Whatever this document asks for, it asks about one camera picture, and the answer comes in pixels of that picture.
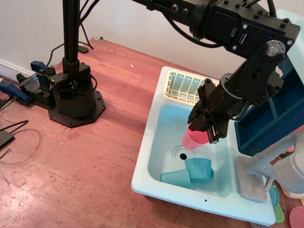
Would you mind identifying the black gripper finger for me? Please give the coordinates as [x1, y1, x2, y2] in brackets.
[188, 112, 209, 132]
[207, 124, 226, 144]

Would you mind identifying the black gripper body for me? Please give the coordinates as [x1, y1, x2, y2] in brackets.
[191, 73, 249, 136]

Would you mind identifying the pink plastic cup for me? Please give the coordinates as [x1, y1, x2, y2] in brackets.
[181, 128, 209, 150]

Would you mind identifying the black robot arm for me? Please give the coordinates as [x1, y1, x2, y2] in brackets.
[141, 0, 300, 143]

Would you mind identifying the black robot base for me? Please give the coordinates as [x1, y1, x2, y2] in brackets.
[47, 58, 105, 128]

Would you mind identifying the light blue toy sink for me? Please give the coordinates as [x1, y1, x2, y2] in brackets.
[131, 66, 276, 226]

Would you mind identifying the teal plastic cup lying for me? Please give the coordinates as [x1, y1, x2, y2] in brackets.
[160, 169, 190, 189]

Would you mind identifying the cream dish rack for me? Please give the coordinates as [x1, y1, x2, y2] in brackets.
[163, 70, 219, 106]

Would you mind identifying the grey toy faucet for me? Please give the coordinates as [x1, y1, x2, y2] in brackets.
[235, 132, 304, 202]

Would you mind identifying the dark blue toy shelf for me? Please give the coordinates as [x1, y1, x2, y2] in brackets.
[235, 57, 304, 156]

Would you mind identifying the teal plastic plate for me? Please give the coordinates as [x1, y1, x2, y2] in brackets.
[269, 182, 280, 208]

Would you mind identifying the grey toy pot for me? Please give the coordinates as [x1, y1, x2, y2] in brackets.
[273, 152, 304, 194]

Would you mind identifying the green plastic plate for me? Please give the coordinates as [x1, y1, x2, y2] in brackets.
[273, 203, 285, 224]

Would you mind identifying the pink plate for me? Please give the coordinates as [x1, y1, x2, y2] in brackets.
[289, 206, 304, 228]

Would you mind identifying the blue black clamp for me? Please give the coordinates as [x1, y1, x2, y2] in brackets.
[16, 61, 56, 109]

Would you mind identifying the black flat device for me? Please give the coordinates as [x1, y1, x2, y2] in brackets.
[0, 131, 15, 149]

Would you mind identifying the teal cup with handle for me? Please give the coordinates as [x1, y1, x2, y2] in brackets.
[185, 158, 214, 183]

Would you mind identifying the black cable loop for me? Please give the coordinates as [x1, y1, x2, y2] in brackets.
[0, 120, 42, 166]

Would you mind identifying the blue clamp handle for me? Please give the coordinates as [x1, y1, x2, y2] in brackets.
[0, 81, 31, 104]

